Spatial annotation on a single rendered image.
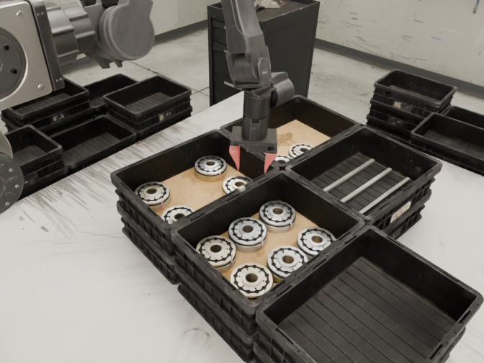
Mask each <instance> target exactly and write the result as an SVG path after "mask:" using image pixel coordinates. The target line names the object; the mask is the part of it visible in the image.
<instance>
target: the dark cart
mask: <svg viewBox="0 0 484 363"><path fill-rule="evenodd" d="M284 1H286V2H287V4H285V5H283V6H280V8H265V9H259V11H258V12H256V16H257V19H258V21H259V26H260V28H261V31H262V32H263V35H264V43H265V46H266V45H267V46H268V51H269V59H270V63H271V72H273V73H275V72H287V74H288V79H289V80H290V81H291V82H292V84H293V86H294V90H295V92H294V95H301V96H304V97H306V98H308V89H309V84H310V73H311V68H312V62H313V51H314V46H315V35H316V30H317V23H318V13H319V8H320V1H316V0H284ZM207 28H208V59H209V91H210V107H211V106H212V105H215V104H217V103H219V102H221V101H223V100H225V99H227V98H229V97H231V96H233V95H235V94H237V93H239V92H241V91H243V90H245V89H246V88H234V85H233V80H231V79H230V73H229V69H228V63H227V59H226V55H225V54H228V48H227V44H226V28H225V18H224V14H223V8H222V4H221V2H218V3H215V4H211V5H207ZM294 95H293V96H294Z"/></svg>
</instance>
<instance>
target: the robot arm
mask: <svg viewBox="0 0 484 363"><path fill-rule="evenodd" d="M23 1H26V2H28V3H29V4H30V5H31V7H32V12H33V15H34V18H35V23H36V26H37V31H38V34H39V37H40V42H41V45H42V50H43V52H44V56H45V61H46V63H47V67H48V72H49V74H50V80H51V83H52V85H53V91H55V90H58V89H62V88H64V87H65V83H64V80H63V74H62V71H61V69H62V68H64V67H66V66H70V65H73V63H74V61H75V60H76V59H77V56H78V55H80V54H83V53H84V55H85V56H87V57H88V58H90V59H91V60H93V61H96V62H97V63H98V64H99V65H100V66H101V67H102V69H106V68H110V65H109V64H110V63H112V62H115V64H116V65H117V67H118V68H121V67H122V62H123V61H134V60H137V59H139V58H142V57H144V56H146V55H147V54H148V53H149V52H150V51H151V49H152V47H153V44H154V40H155V31H154V28H153V23H152V21H151V19H150V15H151V10H152V7H153V1H152V0H97V2H96V4H95V5H91V6H85V7H81V6H79V5H78V4H77V2H76V1H75V2H71V3H67V4H61V5H57V4H55V3H53V2H49V1H48V0H47V1H43V0H23ZM221 4H222V8H223V14H224V18H225V28H226V44H227V48H228V54H225V55H226V59H227V63H228V69H229V73H230V79H231V80H233V85H234V88H246V89H245V90H244V95H243V122H242V127H240V126H233V129H232V134H231V137H230V148H229V153H230V155H231V156H232V158H233V160H234V161H235V163H236V168H237V170H238V171H239V165H240V145H246V152H255V153H265V154H266V158H265V164H264V173H266V170H267V169H268V167H269V165H270V163H271V162H272V161H273V160H274V159H275V158H276V156H277V130H276V129H271V128H268V121H269V109H273V108H275V107H277V106H279V105H281V104H283V103H285V102H286V101H288V100H290V99H291V98H292V97H293V95H294V92H295V90H294V86H293V84H292V82H291V81H290V80H289V79H288V74H287V72H275V73H273V72H271V63H270V59H269V51H268V46H267V45H266V46H265V43H264V35H263V32H262V31H261V28H260V26H259V21H258V19H257V16H256V10H255V6H254V0H221Z"/></svg>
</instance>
